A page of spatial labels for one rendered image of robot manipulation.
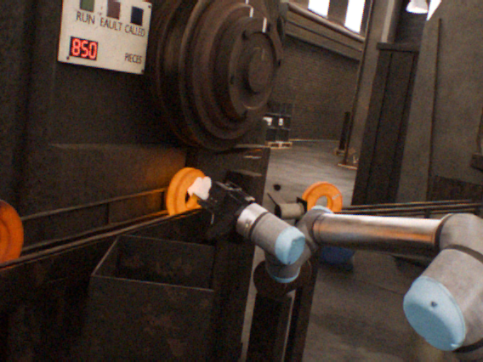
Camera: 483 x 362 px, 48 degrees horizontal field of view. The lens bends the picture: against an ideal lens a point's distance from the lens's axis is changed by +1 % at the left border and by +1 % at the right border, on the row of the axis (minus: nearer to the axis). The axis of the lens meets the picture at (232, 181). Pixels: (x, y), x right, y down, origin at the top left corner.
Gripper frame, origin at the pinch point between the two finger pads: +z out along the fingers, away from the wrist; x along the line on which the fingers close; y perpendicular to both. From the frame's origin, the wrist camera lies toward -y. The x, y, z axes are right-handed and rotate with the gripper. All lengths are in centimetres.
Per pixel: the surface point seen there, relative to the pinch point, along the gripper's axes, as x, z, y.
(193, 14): 13.2, 8.6, 45.2
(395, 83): -418, 94, 39
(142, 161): 14.5, 7.4, 5.4
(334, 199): -60, -20, 2
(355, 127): -855, 267, -72
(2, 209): 60, -3, 1
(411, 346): -67, -65, -32
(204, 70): 9.7, 2.2, 33.6
